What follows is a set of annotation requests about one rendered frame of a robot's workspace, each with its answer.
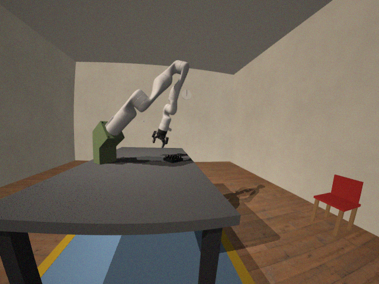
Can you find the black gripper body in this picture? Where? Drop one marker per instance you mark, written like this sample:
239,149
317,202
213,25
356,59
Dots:
161,133

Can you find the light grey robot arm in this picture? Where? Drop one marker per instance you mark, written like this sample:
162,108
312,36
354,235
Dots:
141,101

